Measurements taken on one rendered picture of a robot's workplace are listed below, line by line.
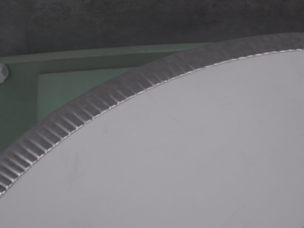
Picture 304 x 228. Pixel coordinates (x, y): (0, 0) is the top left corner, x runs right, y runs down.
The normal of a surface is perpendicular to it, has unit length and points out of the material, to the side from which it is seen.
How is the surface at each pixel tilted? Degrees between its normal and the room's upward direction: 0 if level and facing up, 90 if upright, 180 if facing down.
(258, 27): 0
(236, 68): 90
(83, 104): 91
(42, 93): 90
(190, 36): 0
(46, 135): 91
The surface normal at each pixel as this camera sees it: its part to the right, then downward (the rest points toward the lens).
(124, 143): 0.03, -0.71
